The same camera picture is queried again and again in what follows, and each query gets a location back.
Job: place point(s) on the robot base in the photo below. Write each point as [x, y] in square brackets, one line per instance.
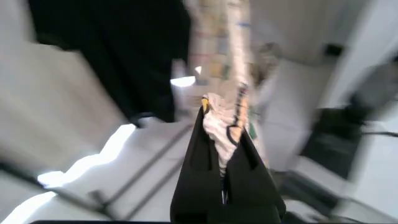
[329, 149]

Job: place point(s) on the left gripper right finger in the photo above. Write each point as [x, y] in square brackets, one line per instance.
[252, 193]

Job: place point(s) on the black clothes rack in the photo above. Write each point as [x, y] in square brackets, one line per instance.
[146, 168]

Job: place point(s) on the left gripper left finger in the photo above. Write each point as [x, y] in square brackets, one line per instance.
[196, 186]

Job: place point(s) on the cream printed garment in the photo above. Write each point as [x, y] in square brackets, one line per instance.
[220, 124]

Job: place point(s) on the black garment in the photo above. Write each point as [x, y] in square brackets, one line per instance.
[124, 46]

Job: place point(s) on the white curtain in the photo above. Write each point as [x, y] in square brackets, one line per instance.
[46, 93]

